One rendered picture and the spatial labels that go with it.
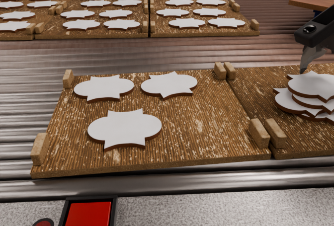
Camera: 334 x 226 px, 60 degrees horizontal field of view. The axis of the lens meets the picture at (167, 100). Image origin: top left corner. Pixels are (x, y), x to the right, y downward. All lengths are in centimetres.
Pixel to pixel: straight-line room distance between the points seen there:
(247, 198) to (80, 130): 33
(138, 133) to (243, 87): 31
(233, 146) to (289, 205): 13
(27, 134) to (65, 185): 18
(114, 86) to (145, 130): 20
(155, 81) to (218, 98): 16
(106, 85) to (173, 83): 16
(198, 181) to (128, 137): 15
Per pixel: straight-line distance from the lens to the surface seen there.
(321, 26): 63
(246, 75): 80
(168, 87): 69
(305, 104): 66
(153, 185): 49
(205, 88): 72
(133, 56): 95
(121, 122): 58
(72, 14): 136
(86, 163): 51
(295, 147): 58
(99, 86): 72
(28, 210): 50
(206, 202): 47
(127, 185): 49
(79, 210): 46
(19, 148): 62
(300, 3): 120
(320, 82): 73
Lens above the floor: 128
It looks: 31 degrees down
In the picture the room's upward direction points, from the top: straight up
